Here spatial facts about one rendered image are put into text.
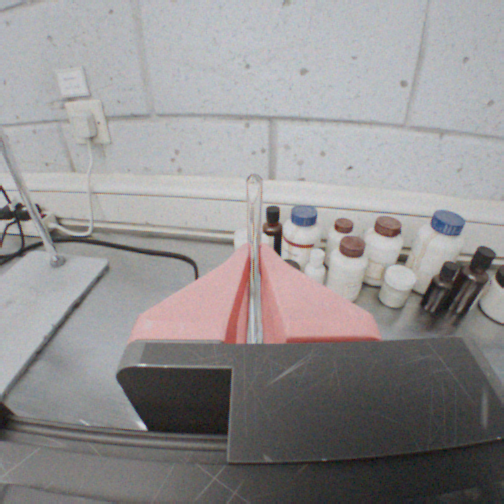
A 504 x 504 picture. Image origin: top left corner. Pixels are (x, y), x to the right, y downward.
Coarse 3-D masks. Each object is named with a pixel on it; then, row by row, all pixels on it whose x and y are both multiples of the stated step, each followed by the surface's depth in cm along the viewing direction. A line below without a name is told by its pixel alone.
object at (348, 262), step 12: (348, 240) 40; (360, 240) 40; (336, 252) 41; (348, 252) 39; (360, 252) 39; (336, 264) 40; (348, 264) 39; (360, 264) 39; (336, 276) 41; (348, 276) 40; (360, 276) 40; (336, 288) 42; (348, 288) 41; (360, 288) 43
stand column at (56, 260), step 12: (0, 132) 35; (0, 144) 36; (12, 156) 38; (12, 168) 39; (24, 192) 41; (36, 216) 44; (36, 228) 45; (48, 240) 47; (48, 252) 48; (60, 264) 50
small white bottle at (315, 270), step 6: (312, 252) 41; (318, 252) 41; (312, 258) 41; (318, 258) 40; (312, 264) 41; (318, 264) 41; (306, 270) 42; (312, 270) 42; (318, 270) 42; (324, 270) 42; (312, 276) 42; (318, 276) 42
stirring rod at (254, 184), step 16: (256, 176) 10; (256, 192) 10; (256, 208) 10; (256, 224) 11; (256, 240) 11; (256, 256) 12; (256, 272) 12; (256, 288) 13; (256, 304) 13; (256, 320) 14; (256, 336) 15
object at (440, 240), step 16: (432, 224) 40; (448, 224) 38; (464, 224) 38; (416, 240) 43; (432, 240) 40; (448, 240) 39; (416, 256) 43; (432, 256) 41; (448, 256) 40; (416, 272) 44; (432, 272) 42; (416, 288) 45
